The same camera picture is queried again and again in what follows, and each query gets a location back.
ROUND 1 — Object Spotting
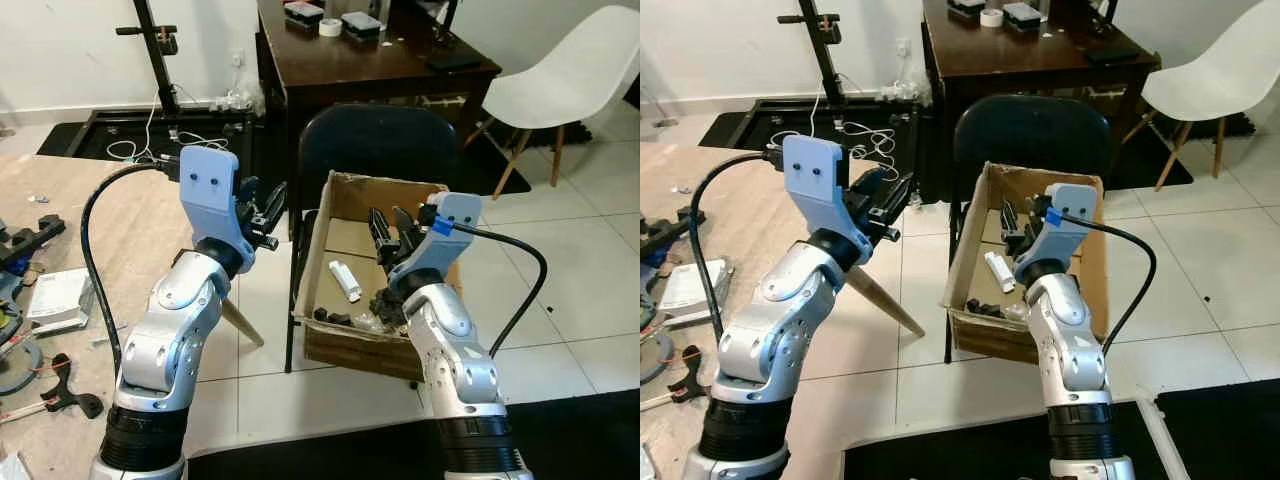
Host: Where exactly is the brown cardboard box bin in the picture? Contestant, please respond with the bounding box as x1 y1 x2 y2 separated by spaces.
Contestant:
292 172 464 382
942 162 1110 364

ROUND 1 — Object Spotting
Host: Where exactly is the small white plastic bottle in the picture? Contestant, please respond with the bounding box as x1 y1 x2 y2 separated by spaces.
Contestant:
985 250 1017 294
330 260 364 304

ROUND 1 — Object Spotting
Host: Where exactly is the black plastic scrap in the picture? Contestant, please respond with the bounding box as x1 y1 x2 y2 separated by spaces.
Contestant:
965 295 1032 323
312 288 407 334

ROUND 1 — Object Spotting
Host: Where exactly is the black padded chair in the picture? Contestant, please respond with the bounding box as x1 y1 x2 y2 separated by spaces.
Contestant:
285 103 462 374
942 95 1114 367

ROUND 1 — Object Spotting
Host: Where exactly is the white power strip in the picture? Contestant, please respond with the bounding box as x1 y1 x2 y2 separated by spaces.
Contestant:
845 85 932 104
170 92 264 114

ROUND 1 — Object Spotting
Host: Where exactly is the black metal stand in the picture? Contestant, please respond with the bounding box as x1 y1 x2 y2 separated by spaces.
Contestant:
115 0 183 117
778 0 847 107

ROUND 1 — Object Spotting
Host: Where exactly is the black floor platform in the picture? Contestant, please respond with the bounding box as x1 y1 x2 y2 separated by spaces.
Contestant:
38 108 257 167
698 100 927 162

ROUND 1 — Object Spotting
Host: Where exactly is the dark wooden desk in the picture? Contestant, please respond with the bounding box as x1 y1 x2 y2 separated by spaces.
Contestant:
920 0 1164 173
255 0 504 183

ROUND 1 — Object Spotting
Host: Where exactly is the black flat case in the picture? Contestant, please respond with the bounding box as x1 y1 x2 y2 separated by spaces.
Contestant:
425 52 484 74
1085 45 1142 67

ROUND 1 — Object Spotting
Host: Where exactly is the light wooden table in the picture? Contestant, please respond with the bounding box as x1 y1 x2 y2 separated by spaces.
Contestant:
640 142 927 480
0 155 267 480

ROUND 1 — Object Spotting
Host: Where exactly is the white flat labelled box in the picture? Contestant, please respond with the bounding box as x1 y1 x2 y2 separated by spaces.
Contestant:
660 260 730 320
25 268 97 337

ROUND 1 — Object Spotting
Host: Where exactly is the black floor mat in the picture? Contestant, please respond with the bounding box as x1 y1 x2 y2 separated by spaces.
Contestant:
1155 378 1280 480
843 395 1153 480
185 388 641 480

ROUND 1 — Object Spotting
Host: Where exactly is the white shell chair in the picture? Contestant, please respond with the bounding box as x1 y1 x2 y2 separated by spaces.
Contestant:
1125 5 1280 192
465 5 641 201

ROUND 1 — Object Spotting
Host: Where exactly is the black forked plastic part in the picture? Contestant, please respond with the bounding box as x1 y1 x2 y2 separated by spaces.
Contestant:
42 352 105 420
672 345 712 402

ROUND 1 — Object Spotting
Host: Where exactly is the grey round disc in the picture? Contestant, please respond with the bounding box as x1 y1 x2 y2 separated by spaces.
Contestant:
0 335 42 397
640 330 677 387

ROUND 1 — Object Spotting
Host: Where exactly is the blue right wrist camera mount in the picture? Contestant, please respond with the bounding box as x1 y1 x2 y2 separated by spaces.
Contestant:
390 192 484 297
1015 183 1102 287

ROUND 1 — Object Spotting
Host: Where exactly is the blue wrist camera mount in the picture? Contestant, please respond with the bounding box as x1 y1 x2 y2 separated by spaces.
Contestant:
782 135 871 248
390 192 484 297
1015 183 1102 287
178 145 257 253

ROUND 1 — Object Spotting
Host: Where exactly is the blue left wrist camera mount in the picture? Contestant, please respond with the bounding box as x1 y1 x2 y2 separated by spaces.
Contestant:
782 135 871 248
178 145 257 253

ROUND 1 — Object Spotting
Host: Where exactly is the white cable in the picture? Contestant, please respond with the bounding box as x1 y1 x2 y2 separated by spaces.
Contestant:
105 98 253 167
810 90 906 181

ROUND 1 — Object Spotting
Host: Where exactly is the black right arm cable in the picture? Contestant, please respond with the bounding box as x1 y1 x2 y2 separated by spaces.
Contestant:
430 218 549 359
1050 208 1159 356

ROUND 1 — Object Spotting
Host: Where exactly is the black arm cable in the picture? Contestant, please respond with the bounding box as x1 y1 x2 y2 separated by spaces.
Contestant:
688 150 791 346
430 218 549 359
80 163 183 376
1050 208 1159 356

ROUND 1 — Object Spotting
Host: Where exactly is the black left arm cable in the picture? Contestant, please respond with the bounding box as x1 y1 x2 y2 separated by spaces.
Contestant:
80 163 183 376
688 150 791 346

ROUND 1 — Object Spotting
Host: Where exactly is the long black plastic bracket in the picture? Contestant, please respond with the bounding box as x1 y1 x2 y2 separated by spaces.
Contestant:
0 215 67 272
640 208 692 264

